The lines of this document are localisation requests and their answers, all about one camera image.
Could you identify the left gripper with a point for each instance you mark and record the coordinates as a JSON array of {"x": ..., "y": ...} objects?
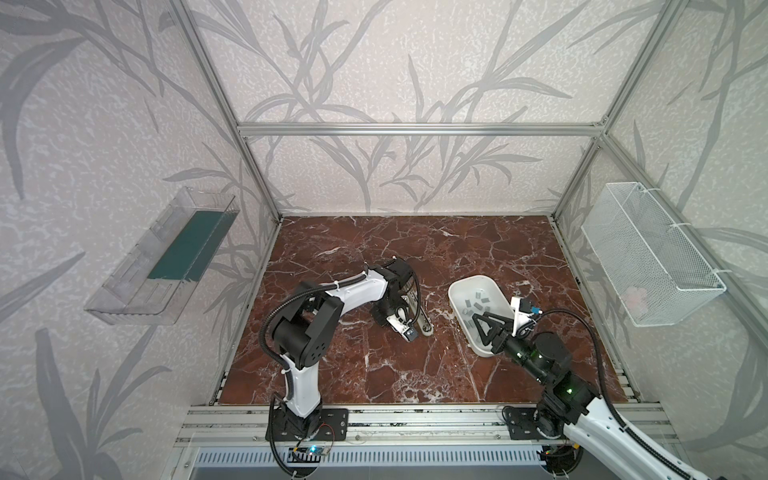
[{"x": 402, "y": 310}]

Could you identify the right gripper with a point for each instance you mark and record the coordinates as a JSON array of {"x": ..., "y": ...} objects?
[{"x": 498, "y": 335}]

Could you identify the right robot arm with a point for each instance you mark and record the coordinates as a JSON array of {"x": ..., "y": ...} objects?
[{"x": 573, "y": 408}]

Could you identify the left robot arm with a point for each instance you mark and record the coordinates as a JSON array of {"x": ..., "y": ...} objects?
[{"x": 298, "y": 333}]

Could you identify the white plastic tray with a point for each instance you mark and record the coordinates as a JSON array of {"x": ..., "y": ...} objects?
[{"x": 462, "y": 292}]

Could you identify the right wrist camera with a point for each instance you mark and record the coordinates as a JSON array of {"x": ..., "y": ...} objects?
[{"x": 525, "y": 317}]

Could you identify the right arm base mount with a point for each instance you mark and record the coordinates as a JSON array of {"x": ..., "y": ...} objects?
[{"x": 521, "y": 423}]

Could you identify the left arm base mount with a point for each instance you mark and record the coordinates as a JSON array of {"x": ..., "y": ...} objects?
[{"x": 324, "y": 424}]

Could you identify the white wire mesh basket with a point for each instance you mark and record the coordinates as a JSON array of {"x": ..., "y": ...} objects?
[{"x": 660, "y": 277}]

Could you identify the clear plastic wall bin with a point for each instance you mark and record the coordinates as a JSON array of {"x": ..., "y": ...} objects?
[{"x": 154, "y": 282}]

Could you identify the aluminium front rail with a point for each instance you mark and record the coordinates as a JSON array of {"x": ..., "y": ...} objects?
[{"x": 367, "y": 424}]

